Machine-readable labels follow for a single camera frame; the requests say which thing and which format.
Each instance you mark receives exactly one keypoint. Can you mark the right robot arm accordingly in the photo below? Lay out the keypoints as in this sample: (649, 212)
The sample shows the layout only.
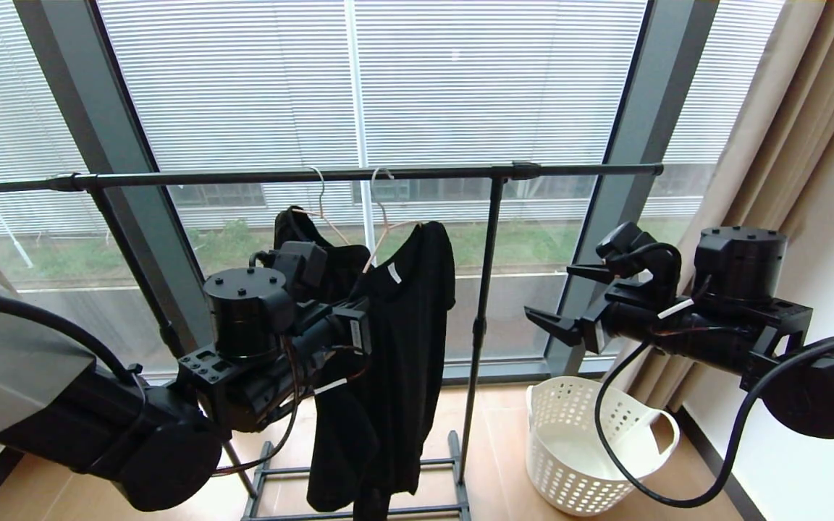
(739, 268)

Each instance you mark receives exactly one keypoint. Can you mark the window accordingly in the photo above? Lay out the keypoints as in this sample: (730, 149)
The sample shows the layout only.
(171, 87)

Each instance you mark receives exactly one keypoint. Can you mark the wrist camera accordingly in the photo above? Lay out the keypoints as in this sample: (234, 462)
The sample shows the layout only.
(305, 268)
(627, 242)

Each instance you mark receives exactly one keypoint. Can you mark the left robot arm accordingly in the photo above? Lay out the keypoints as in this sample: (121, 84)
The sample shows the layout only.
(243, 318)

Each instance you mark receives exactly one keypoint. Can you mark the black clothes rack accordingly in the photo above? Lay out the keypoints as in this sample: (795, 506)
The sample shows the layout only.
(243, 176)

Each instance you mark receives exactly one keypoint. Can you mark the white laundry basket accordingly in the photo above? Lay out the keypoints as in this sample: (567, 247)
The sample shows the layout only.
(569, 449)

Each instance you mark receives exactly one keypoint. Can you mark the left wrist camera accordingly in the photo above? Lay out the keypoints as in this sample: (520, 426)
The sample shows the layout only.
(305, 268)

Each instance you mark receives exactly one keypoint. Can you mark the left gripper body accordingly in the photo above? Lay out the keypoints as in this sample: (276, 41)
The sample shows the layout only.
(330, 336)

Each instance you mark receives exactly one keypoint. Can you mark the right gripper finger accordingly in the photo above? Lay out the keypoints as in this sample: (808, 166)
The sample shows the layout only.
(601, 275)
(562, 325)

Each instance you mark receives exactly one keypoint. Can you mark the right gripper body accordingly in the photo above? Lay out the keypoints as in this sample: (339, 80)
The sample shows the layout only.
(641, 322)

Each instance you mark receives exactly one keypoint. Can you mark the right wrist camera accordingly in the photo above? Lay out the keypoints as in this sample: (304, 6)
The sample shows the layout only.
(627, 242)

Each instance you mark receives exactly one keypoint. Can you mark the black t-shirt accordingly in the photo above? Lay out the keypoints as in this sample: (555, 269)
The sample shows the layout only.
(410, 325)

